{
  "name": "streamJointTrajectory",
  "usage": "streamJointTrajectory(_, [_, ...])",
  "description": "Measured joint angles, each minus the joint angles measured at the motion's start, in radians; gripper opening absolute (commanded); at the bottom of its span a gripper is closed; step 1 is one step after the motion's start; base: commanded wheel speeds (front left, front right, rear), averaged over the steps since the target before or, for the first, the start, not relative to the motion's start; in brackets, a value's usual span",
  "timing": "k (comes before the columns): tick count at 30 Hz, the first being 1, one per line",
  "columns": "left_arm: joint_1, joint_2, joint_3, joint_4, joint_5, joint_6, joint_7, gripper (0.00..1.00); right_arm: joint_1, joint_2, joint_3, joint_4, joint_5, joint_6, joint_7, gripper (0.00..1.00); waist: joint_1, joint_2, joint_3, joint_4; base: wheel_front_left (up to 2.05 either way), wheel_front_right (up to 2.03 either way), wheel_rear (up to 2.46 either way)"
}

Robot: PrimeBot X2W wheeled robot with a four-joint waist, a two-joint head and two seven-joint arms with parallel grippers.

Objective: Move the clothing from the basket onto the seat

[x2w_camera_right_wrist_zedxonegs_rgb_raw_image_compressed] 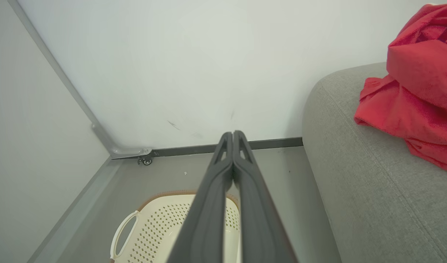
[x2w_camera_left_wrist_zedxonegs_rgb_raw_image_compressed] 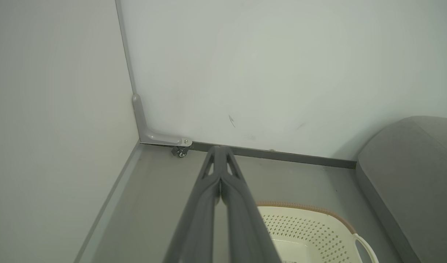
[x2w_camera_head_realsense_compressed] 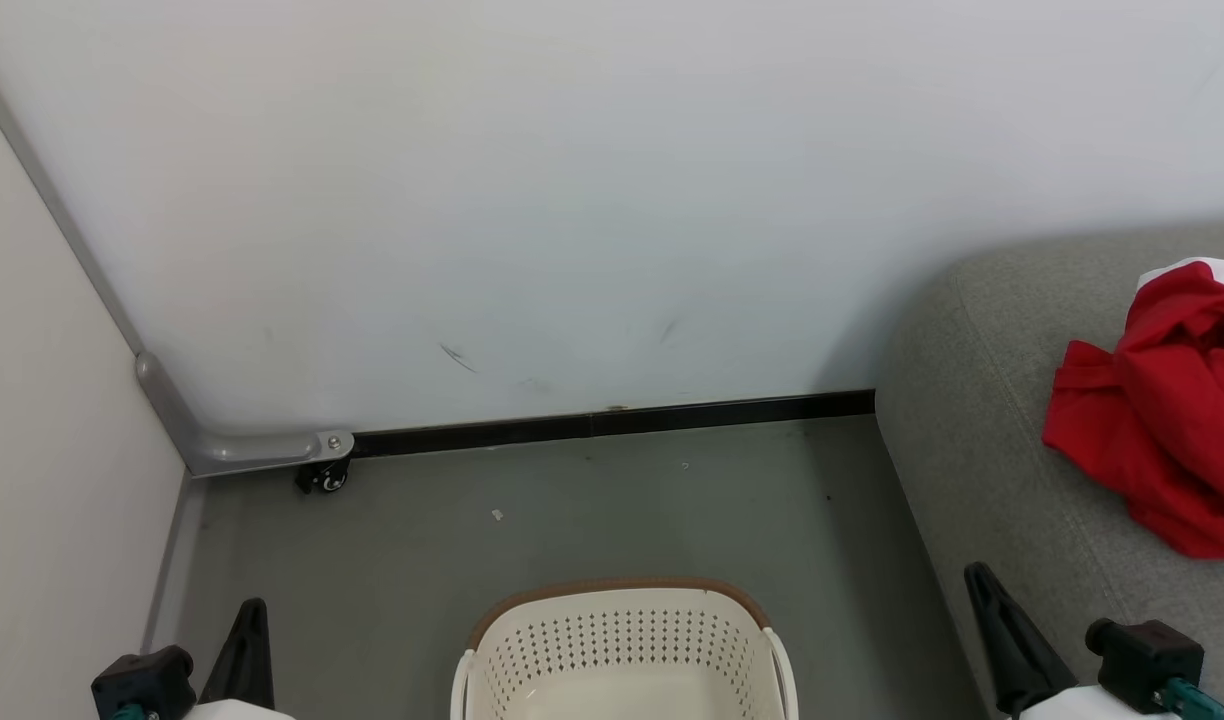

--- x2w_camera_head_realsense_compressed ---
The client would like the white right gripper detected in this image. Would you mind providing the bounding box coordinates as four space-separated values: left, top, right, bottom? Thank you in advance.
963 562 1183 720

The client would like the black baseboard strip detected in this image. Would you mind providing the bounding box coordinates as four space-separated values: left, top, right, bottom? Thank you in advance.
352 390 877 459

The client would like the black caster wheel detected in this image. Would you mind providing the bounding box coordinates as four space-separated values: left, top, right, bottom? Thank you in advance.
294 460 351 495

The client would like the grey metal partition foot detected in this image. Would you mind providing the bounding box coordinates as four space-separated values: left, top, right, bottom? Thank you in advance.
135 350 356 478

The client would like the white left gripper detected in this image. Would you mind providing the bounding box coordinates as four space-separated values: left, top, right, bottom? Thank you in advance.
177 597 298 720

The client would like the grey fabric sofa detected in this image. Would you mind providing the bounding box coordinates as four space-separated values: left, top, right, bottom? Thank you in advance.
874 222 1224 720

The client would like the cream perforated laundry basket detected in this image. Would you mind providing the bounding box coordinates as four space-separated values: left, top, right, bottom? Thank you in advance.
450 577 800 720

